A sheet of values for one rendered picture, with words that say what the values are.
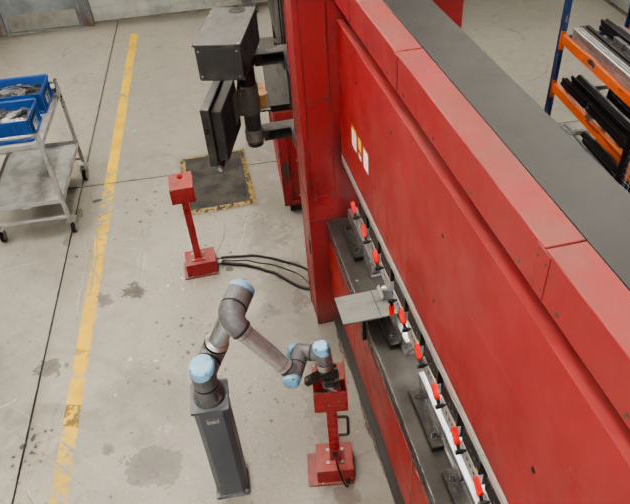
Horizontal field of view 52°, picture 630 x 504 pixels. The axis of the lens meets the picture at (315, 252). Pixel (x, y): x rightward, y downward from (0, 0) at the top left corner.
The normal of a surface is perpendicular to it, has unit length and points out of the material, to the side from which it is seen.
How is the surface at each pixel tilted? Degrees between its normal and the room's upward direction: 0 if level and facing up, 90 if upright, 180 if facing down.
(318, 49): 90
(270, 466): 0
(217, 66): 90
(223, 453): 90
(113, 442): 0
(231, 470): 90
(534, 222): 0
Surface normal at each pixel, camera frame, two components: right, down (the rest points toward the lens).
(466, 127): -0.06, -0.75
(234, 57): -0.09, 0.66
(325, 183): 0.22, 0.63
